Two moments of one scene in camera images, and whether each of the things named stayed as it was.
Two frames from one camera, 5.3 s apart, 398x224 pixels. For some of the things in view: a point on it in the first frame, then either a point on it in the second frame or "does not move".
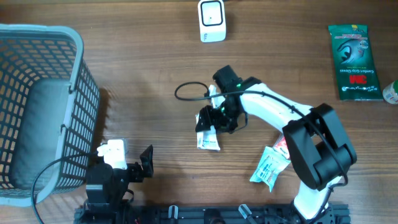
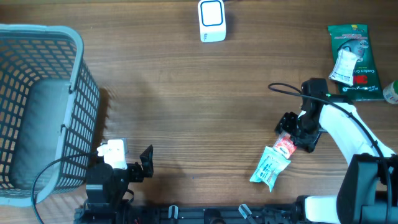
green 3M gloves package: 359,77 does not move
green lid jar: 390,94 does not move
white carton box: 207,139 to 344,68
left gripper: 138,175 does not move
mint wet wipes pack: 270,165 does not move
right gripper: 206,113 to 285,123
